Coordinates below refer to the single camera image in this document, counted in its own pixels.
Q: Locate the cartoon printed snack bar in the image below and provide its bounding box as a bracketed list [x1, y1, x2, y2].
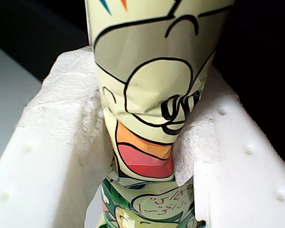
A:
[84, 0, 236, 228]

